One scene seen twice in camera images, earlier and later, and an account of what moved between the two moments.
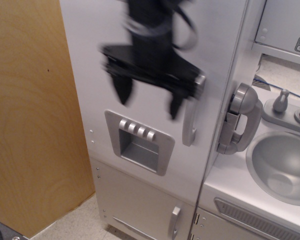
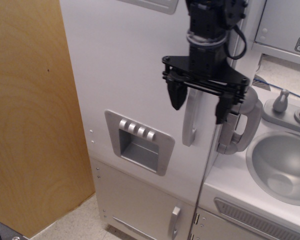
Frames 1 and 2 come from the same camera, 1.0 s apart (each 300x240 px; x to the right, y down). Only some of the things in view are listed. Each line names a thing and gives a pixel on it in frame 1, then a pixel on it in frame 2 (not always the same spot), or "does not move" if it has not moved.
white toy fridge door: x=141 y=138 does not move
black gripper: x=153 y=58 → x=207 y=68
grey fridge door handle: x=189 y=132 does not move
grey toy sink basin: x=279 y=162 does not move
